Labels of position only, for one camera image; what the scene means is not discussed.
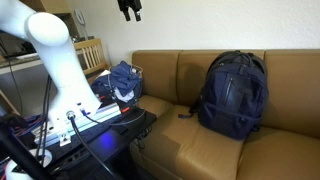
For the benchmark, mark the wooden chair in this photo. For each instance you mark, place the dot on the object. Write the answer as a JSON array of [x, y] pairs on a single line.
[[90, 45]]

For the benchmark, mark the black tripod pole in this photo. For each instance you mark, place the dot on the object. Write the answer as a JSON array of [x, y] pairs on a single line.
[[20, 153]]

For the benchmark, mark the tan leather sofa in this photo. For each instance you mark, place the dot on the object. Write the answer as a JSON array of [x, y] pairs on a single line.
[[186, 150]]

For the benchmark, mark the grey countertop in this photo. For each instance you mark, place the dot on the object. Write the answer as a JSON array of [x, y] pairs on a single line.
[[20, 63]]

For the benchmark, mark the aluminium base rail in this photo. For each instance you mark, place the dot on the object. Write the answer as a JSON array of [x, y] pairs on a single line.
[[103, 115]]

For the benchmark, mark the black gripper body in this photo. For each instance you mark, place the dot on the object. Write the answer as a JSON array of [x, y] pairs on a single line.
[[129, 3]]

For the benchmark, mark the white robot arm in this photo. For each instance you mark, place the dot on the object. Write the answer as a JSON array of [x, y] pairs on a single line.
[[60, 66]]

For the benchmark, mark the blue backpack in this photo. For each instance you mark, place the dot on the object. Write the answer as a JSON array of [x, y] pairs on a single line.
[[233, 106]]

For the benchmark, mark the pile of blue clothes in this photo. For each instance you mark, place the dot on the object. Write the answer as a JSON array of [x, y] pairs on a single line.
[[123, 78]]

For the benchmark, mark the white round object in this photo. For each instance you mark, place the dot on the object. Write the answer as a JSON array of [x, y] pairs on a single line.
[[10, 168]]

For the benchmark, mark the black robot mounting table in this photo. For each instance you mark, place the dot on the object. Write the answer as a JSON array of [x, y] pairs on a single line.
[[110, 143]]

